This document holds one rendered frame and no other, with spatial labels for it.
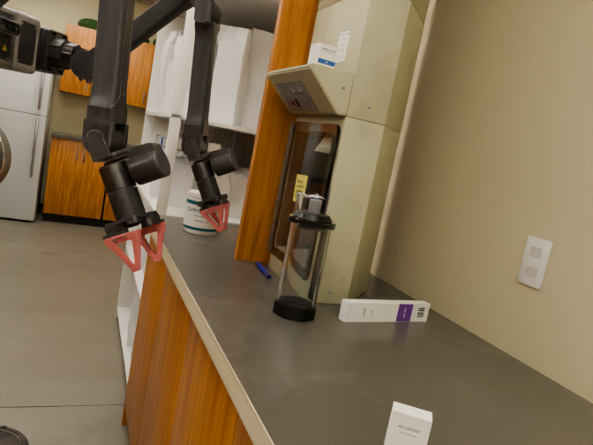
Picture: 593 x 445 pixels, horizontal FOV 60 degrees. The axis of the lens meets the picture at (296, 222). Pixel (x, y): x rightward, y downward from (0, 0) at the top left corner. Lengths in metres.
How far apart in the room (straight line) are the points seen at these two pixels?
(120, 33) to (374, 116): 0.61
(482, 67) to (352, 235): 0.62
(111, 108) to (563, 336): 1.04
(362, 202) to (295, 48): 0.55
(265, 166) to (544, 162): 0.77
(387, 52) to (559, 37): 0.41
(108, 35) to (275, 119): 0.68
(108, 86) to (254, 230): 0.74
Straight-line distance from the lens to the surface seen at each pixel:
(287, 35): 1.60
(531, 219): 1.34
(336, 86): 1.25
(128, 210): 1.01
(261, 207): 1.59
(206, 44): 1.51
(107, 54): 1.04
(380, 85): 1.30
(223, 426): 1.01
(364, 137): 1.28
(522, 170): 1.39
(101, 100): 1.03
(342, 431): 0.78
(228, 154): 1.46
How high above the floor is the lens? 1.31
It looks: 8 degrees down
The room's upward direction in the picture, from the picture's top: 11 degrees clockwise
